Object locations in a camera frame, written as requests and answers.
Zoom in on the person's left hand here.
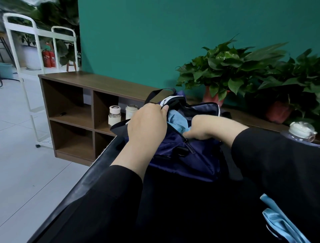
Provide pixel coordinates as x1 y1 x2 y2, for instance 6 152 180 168
120 102 170 161

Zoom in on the person's right hand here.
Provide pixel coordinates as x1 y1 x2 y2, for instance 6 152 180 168
182 114 218 141

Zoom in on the light blue vest black trim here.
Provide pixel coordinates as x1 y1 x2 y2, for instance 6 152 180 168
167 109 192 135
259 194 312 243

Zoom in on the navy blue bag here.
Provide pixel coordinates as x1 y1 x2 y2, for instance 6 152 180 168
111 89 236 182

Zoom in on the clear bottle silver cap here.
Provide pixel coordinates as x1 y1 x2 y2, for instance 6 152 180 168
282 121 318 146

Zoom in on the person's left forearm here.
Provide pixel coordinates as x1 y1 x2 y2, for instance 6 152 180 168
30 145 156 243

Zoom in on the person's right forearm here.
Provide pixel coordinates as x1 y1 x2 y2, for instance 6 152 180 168
207 115 320 243

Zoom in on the small white-lidded jar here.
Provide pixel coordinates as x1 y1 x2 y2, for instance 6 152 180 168
108 105 122 127

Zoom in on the green plant in red pot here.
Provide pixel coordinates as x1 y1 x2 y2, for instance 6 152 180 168
252 47 320 132
176 36 288 107

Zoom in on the wooden shelf cabinet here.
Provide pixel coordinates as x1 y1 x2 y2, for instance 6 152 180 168
38 71 291 167

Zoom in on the black leather bench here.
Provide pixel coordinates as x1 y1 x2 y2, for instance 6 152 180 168
27 112 320 243

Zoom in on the red bottle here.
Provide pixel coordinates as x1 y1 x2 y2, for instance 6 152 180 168
41 44 57 68

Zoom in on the teal bucket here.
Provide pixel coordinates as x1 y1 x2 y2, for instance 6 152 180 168
0 62 14 80

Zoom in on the white wheeled cart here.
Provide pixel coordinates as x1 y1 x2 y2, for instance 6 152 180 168
2 12 81 149

